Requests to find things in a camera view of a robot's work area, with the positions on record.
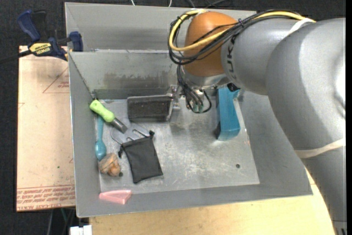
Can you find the grey metal bin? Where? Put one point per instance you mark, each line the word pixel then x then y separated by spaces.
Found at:
pixel 198 151

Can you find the black cloth pouch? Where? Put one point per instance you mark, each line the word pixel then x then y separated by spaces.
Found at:
pixel 141 159

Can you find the beige toy animal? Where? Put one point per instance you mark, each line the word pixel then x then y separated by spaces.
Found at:
pixel 109 165

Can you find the brown cardboard board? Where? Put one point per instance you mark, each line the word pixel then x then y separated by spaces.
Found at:
pixel 44 129

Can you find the black cylinder on white bracket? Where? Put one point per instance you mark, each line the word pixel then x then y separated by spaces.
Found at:
pixel 232 87

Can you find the pink wedge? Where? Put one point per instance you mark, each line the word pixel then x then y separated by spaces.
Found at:
pixel 115 196

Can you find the teal plastic spoon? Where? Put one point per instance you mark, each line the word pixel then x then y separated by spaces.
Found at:
pixel 100 148

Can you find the teal rectangular block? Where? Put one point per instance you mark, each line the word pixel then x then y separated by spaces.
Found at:
pixel 227 115

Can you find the dark grey flat block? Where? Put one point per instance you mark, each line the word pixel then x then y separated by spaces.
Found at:
pixel 148 108

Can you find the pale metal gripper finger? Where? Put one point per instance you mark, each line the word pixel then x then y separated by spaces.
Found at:
pixel 172 93
pixel 175 111

